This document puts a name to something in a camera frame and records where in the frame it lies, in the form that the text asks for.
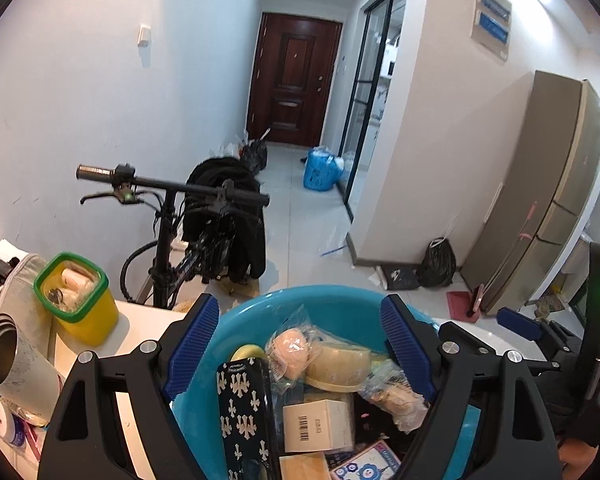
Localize black bicycle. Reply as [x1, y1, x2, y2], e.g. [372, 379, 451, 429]
[76, 162, 271, 311]

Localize yellow green round thing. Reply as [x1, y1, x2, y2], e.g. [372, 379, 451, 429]
[230, 344, 268, 363]

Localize person's right hand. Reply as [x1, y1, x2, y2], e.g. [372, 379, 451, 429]
[561, 438, 600, 480]

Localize white patterned metal cup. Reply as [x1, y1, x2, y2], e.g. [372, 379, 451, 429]
[0, 312, 65, 423]

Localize black jacket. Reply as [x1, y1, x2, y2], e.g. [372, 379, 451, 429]
[181, 156, 268, 285]

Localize black framed glass door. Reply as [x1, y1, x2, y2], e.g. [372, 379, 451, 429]
[342, 0, 411, 221]

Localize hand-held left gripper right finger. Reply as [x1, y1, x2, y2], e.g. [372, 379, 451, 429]
[379, 292, 565, 480]

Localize black small device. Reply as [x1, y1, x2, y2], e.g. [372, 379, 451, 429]
[0, 256, 21, 286]

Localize yellow container green rim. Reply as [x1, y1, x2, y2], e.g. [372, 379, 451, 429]
[33, 252, 120, 347]

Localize beige tall fridge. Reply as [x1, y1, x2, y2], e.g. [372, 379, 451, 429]
[460, 71, 600, 317]

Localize grey electrical panel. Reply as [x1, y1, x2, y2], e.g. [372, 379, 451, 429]
[470, 0, 513, 63]

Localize pink handled broom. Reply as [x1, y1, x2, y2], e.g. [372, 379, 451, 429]
[472, 201, 539, 318]

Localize red dustpan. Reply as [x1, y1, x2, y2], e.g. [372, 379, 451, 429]
[446, 287, 483, 322]

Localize cream round lidded tub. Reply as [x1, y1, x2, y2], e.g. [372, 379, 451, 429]
[304, 342, 373, 393]

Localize black trash bag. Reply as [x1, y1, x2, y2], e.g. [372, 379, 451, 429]
[239, 130, 270, 173]
[416, 237, 458, 288]

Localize grey fabric pouch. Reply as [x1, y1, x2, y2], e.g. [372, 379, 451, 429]
[0, 252, 56, 356]

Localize white paper sheet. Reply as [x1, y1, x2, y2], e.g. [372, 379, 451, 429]
[0, 237, 36, 273]

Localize white small carton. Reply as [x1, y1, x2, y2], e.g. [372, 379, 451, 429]
[282, 399, 356, 453]

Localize clear packet of snacks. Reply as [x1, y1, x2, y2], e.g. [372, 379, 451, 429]
[357, 360, 428, 433]

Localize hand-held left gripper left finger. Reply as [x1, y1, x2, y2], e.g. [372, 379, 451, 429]
[36, 292, 222, 480]

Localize black case white crosses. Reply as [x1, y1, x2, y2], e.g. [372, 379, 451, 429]
[216, 357, 282, 480]

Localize blue plastic basin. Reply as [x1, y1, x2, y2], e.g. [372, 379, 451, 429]
[172, 285, 483, 480]

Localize blue white printed box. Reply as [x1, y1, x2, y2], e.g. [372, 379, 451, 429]
[329, 440, 401, 480]

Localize round pastry snack packet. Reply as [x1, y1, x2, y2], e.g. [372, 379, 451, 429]
[265, 307, 331, 398]

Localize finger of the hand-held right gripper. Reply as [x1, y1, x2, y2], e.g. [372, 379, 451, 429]
[496, 307, 584, 359]

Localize dark grey printed bag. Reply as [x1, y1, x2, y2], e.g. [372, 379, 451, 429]
[380, 265, 422, 291]

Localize dark brown entrance door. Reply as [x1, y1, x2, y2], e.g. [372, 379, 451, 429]
[246, 11, 344, 147]

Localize white round jar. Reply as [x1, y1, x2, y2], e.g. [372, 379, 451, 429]
[0, 400, 18, 443]

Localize blue plastic bag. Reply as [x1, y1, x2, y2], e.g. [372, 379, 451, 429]
[302, 146, 346, 192]

